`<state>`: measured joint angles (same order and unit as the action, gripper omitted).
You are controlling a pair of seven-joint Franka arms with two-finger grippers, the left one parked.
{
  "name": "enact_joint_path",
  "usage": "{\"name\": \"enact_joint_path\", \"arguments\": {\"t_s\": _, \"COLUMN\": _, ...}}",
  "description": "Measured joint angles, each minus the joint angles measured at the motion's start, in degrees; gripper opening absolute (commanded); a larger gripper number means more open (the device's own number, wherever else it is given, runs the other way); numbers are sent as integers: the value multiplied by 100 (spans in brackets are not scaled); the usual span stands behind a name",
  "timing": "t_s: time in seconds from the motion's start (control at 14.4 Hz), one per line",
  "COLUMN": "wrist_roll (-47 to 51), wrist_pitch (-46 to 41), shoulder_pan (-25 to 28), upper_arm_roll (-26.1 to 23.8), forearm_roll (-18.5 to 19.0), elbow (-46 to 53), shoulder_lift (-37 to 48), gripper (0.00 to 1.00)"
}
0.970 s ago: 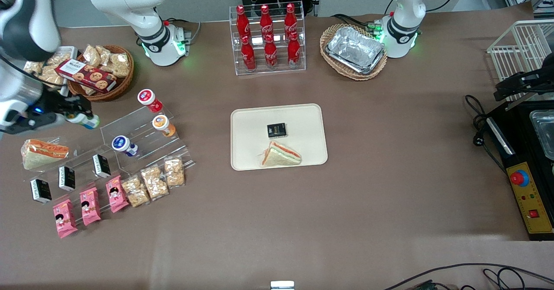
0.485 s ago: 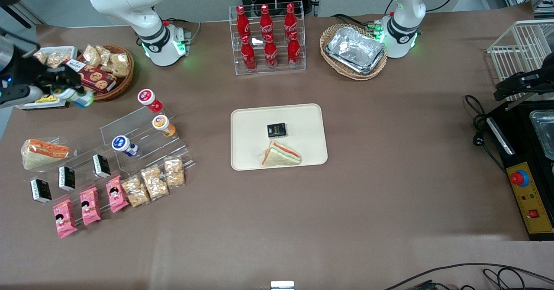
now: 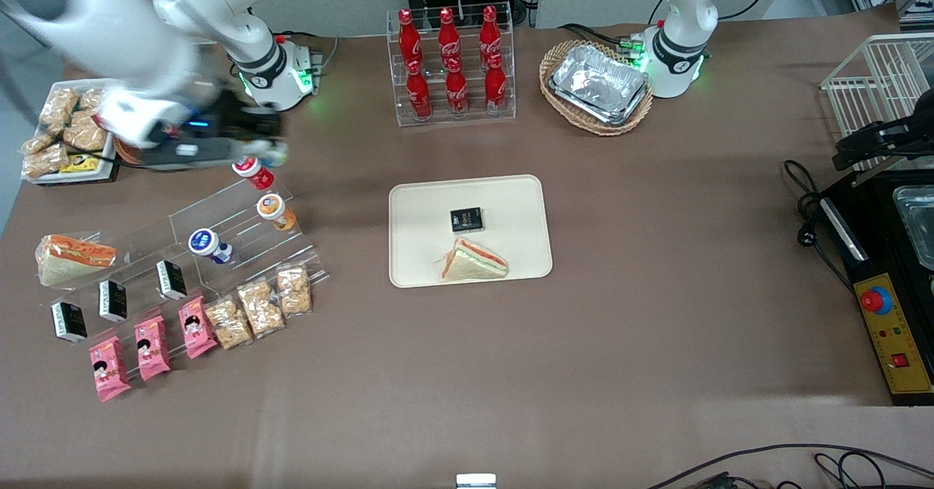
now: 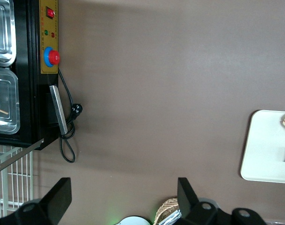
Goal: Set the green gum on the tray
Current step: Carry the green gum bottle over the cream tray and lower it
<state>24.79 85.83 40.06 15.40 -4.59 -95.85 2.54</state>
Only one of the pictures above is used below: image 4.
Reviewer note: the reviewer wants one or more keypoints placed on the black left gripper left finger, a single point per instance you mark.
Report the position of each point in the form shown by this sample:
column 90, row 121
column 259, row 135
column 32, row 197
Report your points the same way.
column 60, row 199

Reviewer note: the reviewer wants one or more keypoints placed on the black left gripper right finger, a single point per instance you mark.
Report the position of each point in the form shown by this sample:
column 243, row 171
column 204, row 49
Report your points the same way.
column 187, row 201

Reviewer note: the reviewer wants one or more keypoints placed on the beige plastic tray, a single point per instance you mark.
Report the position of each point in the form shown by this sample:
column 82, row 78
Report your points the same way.
column 264, row 150

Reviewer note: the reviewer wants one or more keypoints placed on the steel food tray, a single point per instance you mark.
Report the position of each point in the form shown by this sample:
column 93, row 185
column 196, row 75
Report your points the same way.
column 3, row 100
column 1, row 30

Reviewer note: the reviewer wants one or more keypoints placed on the light wicker basket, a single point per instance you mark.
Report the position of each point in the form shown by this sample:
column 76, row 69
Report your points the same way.
column 167, row 207

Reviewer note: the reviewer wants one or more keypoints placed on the aluminium foil container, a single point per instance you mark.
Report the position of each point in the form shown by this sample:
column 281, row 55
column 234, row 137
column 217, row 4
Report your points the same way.
column 171, row 218

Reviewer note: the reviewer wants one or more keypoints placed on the silver machine lid bar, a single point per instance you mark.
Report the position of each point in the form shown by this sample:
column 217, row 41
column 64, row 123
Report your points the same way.
column 17, row 157

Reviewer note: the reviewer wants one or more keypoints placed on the black sealing machine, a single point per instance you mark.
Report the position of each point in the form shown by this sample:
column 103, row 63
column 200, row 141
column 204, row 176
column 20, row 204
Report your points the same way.
column 32, row 98

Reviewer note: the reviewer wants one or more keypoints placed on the red emergency stop button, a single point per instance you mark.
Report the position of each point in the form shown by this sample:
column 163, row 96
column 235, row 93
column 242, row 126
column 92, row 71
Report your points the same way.
column 53, row 57

